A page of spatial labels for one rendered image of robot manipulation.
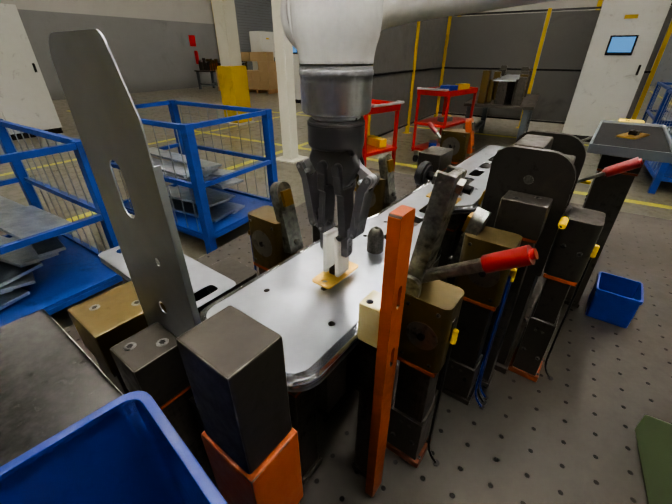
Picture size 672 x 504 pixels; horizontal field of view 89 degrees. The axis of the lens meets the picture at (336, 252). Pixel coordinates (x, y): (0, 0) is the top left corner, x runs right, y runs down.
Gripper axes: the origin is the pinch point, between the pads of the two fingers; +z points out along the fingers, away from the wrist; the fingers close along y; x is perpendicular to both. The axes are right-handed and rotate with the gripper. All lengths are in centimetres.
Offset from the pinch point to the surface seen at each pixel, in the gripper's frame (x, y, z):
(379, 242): -11.7, -1.3, 2.9
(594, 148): -51, -28, -11
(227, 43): -452, 599, -45
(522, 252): 0.9, -25.3, -9.1
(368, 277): -3.9, -3.9, 5.4
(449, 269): 0.8, -18.2, -4.2
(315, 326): 10.7, -4.5, 5.4
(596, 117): -702, -11, 62
